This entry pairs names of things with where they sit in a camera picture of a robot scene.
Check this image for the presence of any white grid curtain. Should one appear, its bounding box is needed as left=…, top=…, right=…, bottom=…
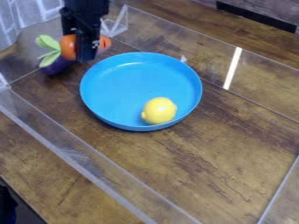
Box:
left=0, top=0, right=63, bottom=52

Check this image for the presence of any clear acrylic enclosure wall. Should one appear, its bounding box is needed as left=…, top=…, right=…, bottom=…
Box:
left=0, top=1, right=299, bottom=224

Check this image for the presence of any purple toy eggplant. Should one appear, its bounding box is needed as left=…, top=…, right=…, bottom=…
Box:
left=41, top=56, right=75, bottom=76

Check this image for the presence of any orange toy carrot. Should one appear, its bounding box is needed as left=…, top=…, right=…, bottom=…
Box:
left=35, top=33, right=113, bottom=69

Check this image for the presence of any blue round tray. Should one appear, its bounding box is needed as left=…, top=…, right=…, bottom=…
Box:
left=79, top=52, right=203, bottom=132

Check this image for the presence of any yellow toy lemon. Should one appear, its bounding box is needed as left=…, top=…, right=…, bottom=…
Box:
left=141, top=97, right=177, bottom=124

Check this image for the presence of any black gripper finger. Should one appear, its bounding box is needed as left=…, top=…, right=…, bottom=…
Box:
left=60, top=17, right=77, bottom=35
left=76, top=29, right=100, bottom=62

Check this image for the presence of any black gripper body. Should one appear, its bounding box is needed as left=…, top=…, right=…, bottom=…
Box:
left=60, top=0, right=109, bottom=32

